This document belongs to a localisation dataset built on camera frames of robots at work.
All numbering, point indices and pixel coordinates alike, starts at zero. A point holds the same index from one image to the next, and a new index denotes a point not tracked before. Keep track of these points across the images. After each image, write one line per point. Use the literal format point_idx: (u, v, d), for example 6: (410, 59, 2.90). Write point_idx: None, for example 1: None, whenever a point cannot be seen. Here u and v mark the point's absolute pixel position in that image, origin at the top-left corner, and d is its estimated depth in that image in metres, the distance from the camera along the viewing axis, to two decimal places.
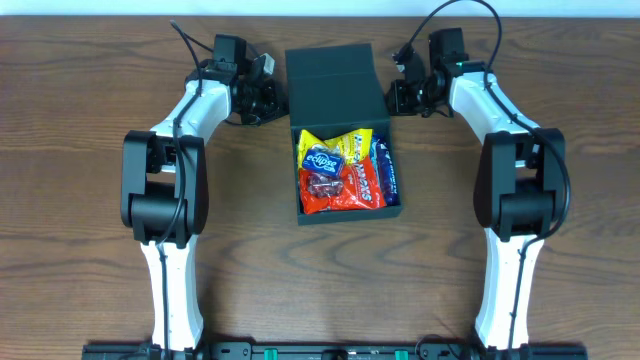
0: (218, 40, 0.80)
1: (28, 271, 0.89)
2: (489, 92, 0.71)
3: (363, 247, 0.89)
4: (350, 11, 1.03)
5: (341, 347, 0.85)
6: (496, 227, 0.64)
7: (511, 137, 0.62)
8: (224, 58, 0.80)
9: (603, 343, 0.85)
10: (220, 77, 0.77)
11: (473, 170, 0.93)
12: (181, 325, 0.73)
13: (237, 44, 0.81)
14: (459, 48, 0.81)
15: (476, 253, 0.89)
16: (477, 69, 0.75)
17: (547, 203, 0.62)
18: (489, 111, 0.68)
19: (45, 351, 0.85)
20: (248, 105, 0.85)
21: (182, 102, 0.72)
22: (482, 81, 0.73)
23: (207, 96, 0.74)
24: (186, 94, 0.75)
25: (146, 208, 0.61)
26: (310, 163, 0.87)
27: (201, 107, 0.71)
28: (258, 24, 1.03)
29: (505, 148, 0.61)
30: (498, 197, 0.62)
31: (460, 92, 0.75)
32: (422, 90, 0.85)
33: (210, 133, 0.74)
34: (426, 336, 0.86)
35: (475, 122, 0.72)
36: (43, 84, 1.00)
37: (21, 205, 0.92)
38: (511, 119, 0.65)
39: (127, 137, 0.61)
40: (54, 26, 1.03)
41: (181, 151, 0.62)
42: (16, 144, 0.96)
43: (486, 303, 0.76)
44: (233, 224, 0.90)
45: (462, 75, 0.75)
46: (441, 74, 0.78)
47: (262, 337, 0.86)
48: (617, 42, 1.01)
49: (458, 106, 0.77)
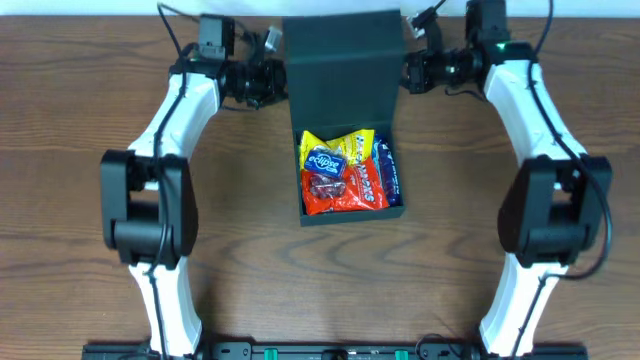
0: (203, 23, 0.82)
1: (27, 271, 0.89)
2: (529, 97, 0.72)
3: (363, 247, 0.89)
4: None
5: (341, 347, 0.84)
6: (521, 255, 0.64)
7: (552, 167, 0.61)
8: (210, 41, 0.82)
9: (605, 344, 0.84)
10: (207, 67, 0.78)
11: (473, 170, 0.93)
12: (177, 336, 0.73)
13: (222, 24, 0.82)
14: (500, 23, 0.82)
15: (476, 253, 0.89)
16: (521, 56, 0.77)
17: (577, 234, 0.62)
18: (529, 122, 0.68)
19: (43, 351, 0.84)
20: (236, 89, 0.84)
21: (164, 109, 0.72)
22: (523, 85, 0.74)
23: (191, 97, 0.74)
24: (170, 94, 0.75)
25: (130, 231, 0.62)
26: (313, 164, 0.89)
27: (183, 113, 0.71)
28: (258, 25, 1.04)
29: (537, 177, 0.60)
30: (527, 229, 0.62)
31: (498, 82, 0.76)
32: (454, 67, 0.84)
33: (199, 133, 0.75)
34: (426, 337, 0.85)
35: (508, 118, 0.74)
36: (43, 84, 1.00)
37: (21, 204, 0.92)
38: (554, 140, 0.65)
39: (104, 160, 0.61)
40: (55, 27, 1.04)
41: (161, 174, 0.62)
42: (16, 144, 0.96)
43: (495, 310, 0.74)
44: (233, 223, 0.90)
45: (503, 65, 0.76)
46: (478, 55, 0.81)
47: (263, 337, 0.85)
48: (616, 42, 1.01)
49: (492, 95, 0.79)
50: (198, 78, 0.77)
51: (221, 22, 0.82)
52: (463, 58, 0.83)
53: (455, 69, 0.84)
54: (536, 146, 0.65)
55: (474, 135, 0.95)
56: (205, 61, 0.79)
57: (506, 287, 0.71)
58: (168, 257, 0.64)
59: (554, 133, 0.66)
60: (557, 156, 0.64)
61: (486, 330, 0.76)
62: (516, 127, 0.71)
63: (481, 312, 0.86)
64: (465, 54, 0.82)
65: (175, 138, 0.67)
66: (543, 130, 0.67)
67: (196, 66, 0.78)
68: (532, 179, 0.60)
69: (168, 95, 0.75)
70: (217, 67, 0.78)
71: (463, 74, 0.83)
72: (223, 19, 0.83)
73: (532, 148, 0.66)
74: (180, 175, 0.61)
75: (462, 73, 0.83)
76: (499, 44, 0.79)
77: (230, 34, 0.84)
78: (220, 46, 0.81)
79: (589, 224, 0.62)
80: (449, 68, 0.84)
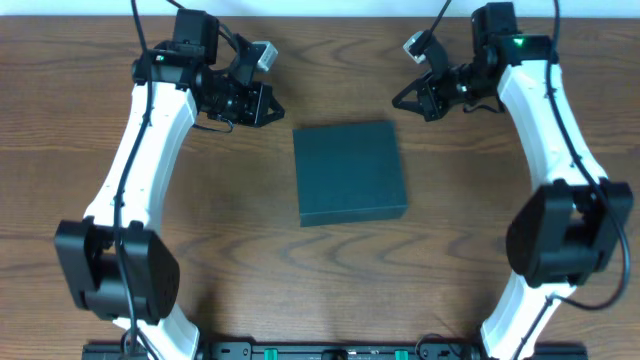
0: (180, 21, 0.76)
1: (28, 271, 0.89)
2: (548, 107, 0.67)
3: (363, 247, 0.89)
4: (349, 12, 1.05)
5: (341, 347, 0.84)
6: (529, 277, 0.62)
7: (568, 196, 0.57)
8: (188, 39, 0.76)
9: (604, 344, 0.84)
10: (179, 69, 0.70)
11: (472, 170, 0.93)
12: (172, 354, 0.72)
13: (207, 23, 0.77)
14: (509, 25, 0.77)
15: (476, 253, 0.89)
16: (541, 53, 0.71)
17: (588, 258, 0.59)
18: (546, 137, 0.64)
19: (43, 351, 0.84)
20: (219, 103, 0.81)
21: (127, 147, 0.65)
22: (542, 92, 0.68)
23: (159, 126, 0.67)
24: (133, 117, 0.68)
25: (101, 298, 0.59)
26: (311, 162, 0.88)
27: (150, 153, 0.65)
28: (258, 25, 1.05)
29: (552, 207, 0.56)
30: (536, 254, 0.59)
31: (512, 85, 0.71)
32: (465, 85, 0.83)
33: (175, 154, 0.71)
34: (426, 337, 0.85)
35: (524, 129, 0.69)
36: (44, 84, 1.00)
37: (21, 204, 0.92)
38: (573, 162, 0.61)
39: (59, 236, 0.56)
40: (56, 28, 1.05)
41: (123, 253, 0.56)
42: (16, 144, 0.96)
43: (501, 315, 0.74)
44: (232, 223, 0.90)
45: (520, 66, 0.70)
46: (492, 51, 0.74)
47: (262, 337, 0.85)
48: (615, 43, 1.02)
49: (505, 97, 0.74)
50: (165, 97, 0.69)
51: (207, 20, 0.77)
52: (471, 77, 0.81)
53: (465, 87, 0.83)
54: (553, 168, 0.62)
55: (473, 136, 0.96)
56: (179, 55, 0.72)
57: (513, 298, 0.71)
58: (144, 316, 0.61)
59: (574, 154, 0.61)
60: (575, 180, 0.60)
61: (486, 333, 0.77)
62: (532, 139, 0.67)
63: (481, 312, 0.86)
64: (472, 71, 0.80)
65: (141, 197, 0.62)
66: (560, 146, 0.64)
67: (166, 66, 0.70)
68: (549, 210, 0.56)
69: (132, 123, 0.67)
70: (189, 72, 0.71)
71: (478, 86, 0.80)
72: (204, 16, 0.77)
73: (547, 170, 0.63)
74: (144, 253, 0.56)
75: (476, 87, 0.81)
76: (515, 39, 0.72)
77: (214, 33, 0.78)
78: (200, 45, 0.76)
79: (603, 248, 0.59)
80: (460, 87, 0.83)
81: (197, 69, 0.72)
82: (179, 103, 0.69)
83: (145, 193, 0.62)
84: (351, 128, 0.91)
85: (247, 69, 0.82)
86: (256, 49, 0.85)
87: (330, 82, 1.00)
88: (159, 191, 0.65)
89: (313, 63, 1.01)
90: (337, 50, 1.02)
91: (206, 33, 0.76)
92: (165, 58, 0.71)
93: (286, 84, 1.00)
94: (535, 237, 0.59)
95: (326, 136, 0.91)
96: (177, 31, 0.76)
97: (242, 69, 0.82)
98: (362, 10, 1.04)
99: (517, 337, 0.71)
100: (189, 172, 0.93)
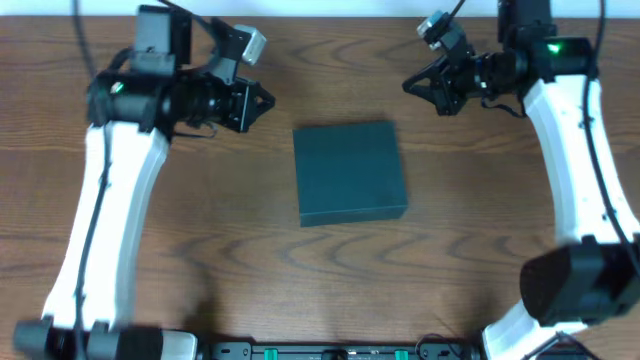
0: (143, 23, 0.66)
1: (27, 271, 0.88)
2: (581, 138, 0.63)
3: (363, 247, 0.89)
4: (349, 12, 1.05)
5: (341, 347, 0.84)
6: (545, 318, 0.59)
7: (594, 258, 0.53)
8: (152, 46, 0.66)
9: (604, 343, 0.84)
10: (141, 98, 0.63)
11: (472, 170, 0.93)
12: None
13: (170, 20, 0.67)
14: (543, 18, 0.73)
15: (476, 253, 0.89)
16: (580, 61, 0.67)
17: (606, 310, 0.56)
18: (576, 180, 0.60)
19: None
20: (202, 111, 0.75)
21: (86, 211, 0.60)
22: (577, 118, 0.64)
23: (120, 182, 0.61)
24: (90, 175, 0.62)
25: None
26: (312, 162, 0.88)
27: (115, 214, 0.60)
28: (258, 25, 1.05)
29: (577, 267, 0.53)
30: (556, 305, 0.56)
31: (543, 107, 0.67)
32: (485, 81, 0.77)
33: (144, 198, 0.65)
34: (426, 337, 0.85)
35: (551, 159, 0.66)
36: (43, 84, 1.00)
37: (21, 204, 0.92)
38: (605, 214, 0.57)
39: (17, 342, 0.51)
40: (56, 28, 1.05)
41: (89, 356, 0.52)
42: (15, 144, 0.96)
43: (507, 327, 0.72)
44: (232, 223, 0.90)
45: (554, 81, 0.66)
46: (522, 55, 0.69)
47: (262, 337, 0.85)
48: (614, 43, 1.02)
49: (533, 112, 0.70)
50: (128, 145, 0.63)
51: (168, 17, 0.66)
52: (492, 72, 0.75)
53: (480, 78, 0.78)
54: (581, 221, 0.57)
55: (473, 136, 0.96)
56: (142, 76, 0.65)
57: (519, 320, 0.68)
58: None
59: (607, 204, 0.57)
60: (605, 236, 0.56)
61: (489, 340, 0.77)
62: (559, 176, 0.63)
63: (481, 312, 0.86)
64: (494, 67, 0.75)
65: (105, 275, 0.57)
66: (591, 194, 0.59)
67: (127, 98, 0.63)
68: (574, 273, 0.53)
69: (90, 179, 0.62)
70: (152, 102, 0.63)
71: (499, 84, 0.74)
72: (172, 14, 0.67)
73: (574, 221, 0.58)
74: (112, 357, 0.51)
75: (497, 85, 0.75)
76: (551, 45, 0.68)
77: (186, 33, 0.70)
78: (165, 53, 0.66)
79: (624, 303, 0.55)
80: (480, 83, 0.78)
81: (164, 94, 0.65)
82: (144, 151, 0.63)
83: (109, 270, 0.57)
84: (350, 130, 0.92)
85: (228, 64, 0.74)
86: (240, 39, 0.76)
87: (330, 82, 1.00)
88: (126, 254, 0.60)
89: (313, 63, 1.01)
90: (337, 50, 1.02)
91: (169, 35, 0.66)
92: (125, 87, 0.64)
93: (287, 84, 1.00)
94: (556, 290, 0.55)
95: (327, 138, 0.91)
96: (138, 38, 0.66)
97: (225, 61, 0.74)
98: (363, 10, 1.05)
99: (521, 354, 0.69)
100: (189, 172, 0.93)
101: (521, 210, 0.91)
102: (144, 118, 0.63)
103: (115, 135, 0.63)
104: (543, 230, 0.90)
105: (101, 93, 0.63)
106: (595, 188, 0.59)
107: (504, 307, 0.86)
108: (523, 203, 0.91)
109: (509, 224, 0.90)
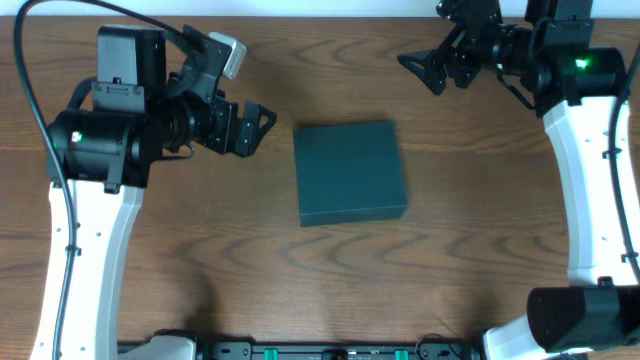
0: (105, 50, 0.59)
1: (28, 270, 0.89)
2: (605, 169, 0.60)
3: (363, 247, 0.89)
4: (350, 11, 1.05)
5: (341, 347, 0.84)
6: (545, 345, 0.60)
7: (606, 305, 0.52)
8: (118, 76, 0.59)
9: None
10: (103, 139, 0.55)
11: (472, 170, 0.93)
12: None
13: (138, 44, 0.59)
14: (581, 11, 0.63)
15: (476, 253, 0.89)
16: (608, 77, 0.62)
17: (615, 344, 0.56)
18: (596, 216, 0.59)
19: None
20: (182, 133, 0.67)
21: (56, 282, 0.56)
22: (601, 145, 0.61)
23: (90, 250, 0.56)
24: (61, 220, 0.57)
25: None
26: (311, 162, 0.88)
27: (87, 287, 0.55)
28: (258, 24, 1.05)
29: (590, 312, 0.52)
30: (560, 338, 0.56)
31: (564, 132, 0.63)
32: (501, 63, 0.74)
33: (124, 241, 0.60)
34: (426, 337, 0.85)
35: (567, 180, 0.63)
36: (43, 83, 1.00)
37: (20, 204, 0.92)
38: (626, 255, 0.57)
39: None
40: (55, 27, 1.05)
41: None
42: (14, 143, 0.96)
43: (507, 336, 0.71)
44: (232, 223, 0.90)
45: (578, 104, 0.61)
46: (545, 68, 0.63)
47: (262, 337, 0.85)
48: (616, 43, 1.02)
49: (553, 130, 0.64)
50: (96, 208, 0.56)
51: (134, 42, 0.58)
52: (513, 55, 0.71)
53: (499, 50, 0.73)
54: (598, 262, 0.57)
55: (473, 136, 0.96)
56: (107, 114, 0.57)
57: (523, 337, 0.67)
58: None
59: (628, 247, 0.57)
60: (624, 279, 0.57)
61: (490, 345, 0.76)
62: (575, 204, 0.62)
63: (481, 312, 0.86)
64: (515, 50, 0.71)
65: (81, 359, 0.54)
66: (610, 231, 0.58)
67: (90, 146, 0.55)
68: (587, 313, 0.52)
69: (57, 245, 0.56)
70: (116, 146, 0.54)
71: (515, 68, 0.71)
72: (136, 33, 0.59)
73: (591, 261, 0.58)
74: None
75: (513, 69, 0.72)
76: (578, 59, 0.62)
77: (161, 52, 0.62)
78: (134, 85, 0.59)
79: (635, 338, 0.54)
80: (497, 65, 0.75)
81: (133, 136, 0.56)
82: (113, 216, 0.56)
83: (86, 352, 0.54)
84: (350, 130, 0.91)
85: (209, 80, 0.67)
86: (219, 52, 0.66)
87: (330, 82, 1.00)
88: (109, 303, 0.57)
89: (313, 63, 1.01)
90: (337, 50, 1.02)
91: (138, 62, 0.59)
92: (84, 134, 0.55)
93: (286, 84, 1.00)
94: (567, 327, 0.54)
95: (328, 141, 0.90)
96: (101, 67, 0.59)
97: (204, 76, 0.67)
98: (362, 10, 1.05)
99: None
100: (189, 172, 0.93)
101: (521, 210, 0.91)
102: (111, 172, 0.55)
103: (79, 193, 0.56)
104: (543, 230, 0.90)
105: (60, 144, 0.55)
106: (615, 226, 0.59)
107: (504, 307, 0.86)
108: (523, 203, 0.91)
109: (509, 223, 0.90)
